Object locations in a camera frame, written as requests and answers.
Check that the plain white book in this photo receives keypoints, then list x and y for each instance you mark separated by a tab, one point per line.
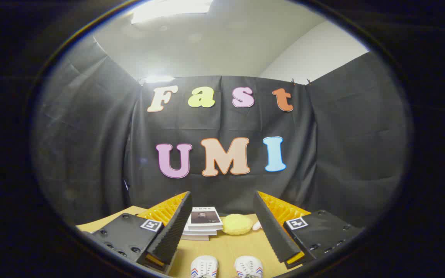
199	233

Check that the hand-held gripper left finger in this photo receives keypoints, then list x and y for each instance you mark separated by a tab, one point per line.
176	231

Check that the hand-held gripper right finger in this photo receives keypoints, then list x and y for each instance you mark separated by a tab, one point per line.
272	235

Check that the ceiling light panel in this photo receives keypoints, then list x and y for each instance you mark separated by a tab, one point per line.
168	9

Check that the black backdrop cloth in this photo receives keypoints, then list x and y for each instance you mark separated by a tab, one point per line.
91	154

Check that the yellow round plush toy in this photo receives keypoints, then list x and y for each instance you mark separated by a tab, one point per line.
237	224

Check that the pink and green plush toy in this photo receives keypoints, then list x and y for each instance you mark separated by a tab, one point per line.
257	226

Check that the white striped shoe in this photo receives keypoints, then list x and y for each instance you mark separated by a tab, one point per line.
204	266
248	267

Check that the white book with portrait cover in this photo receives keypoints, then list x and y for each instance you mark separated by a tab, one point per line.
205	218

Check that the pinkish brown book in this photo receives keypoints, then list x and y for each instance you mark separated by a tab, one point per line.
195	237

